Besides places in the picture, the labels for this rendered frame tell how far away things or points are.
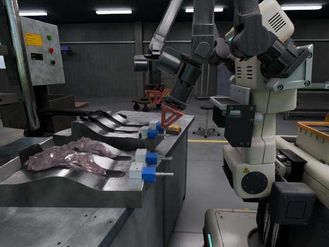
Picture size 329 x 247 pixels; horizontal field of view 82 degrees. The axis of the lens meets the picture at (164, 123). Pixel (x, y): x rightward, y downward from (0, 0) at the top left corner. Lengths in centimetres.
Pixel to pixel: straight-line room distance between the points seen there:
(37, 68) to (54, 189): 104
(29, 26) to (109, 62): 810
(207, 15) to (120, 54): 887
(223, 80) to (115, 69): 492
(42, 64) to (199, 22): 118
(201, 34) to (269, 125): 46
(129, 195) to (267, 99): 59
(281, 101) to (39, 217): 85
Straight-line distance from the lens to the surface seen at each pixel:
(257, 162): 83
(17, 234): 60
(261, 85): 73
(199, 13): 59
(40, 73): 152
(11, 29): 132
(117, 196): 55
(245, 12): 60
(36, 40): 154
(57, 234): 56
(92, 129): 91
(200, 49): 55
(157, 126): 92
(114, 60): 946
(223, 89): 860
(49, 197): 63
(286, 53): 62
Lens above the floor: 116
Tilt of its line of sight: 15 degrees down
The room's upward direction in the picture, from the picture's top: straight up
